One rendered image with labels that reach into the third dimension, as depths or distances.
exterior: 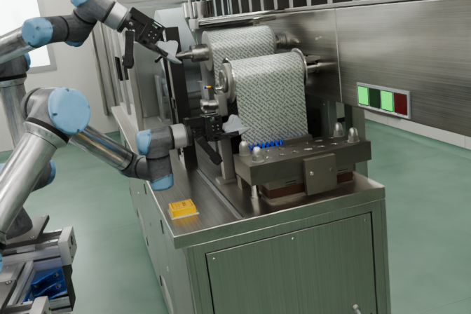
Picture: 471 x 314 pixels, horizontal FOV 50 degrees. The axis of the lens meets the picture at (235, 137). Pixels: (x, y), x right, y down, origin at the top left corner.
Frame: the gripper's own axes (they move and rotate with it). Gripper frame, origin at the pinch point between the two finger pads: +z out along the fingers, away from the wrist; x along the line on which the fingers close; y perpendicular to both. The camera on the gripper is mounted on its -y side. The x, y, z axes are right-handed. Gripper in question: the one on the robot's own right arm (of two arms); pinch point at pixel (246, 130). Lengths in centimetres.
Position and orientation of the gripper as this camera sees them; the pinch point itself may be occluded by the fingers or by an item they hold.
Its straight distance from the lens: 163.3
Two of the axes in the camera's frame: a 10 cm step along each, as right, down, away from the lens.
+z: 9.5, -1.8, 2.6
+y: -1.2, -9.6, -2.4
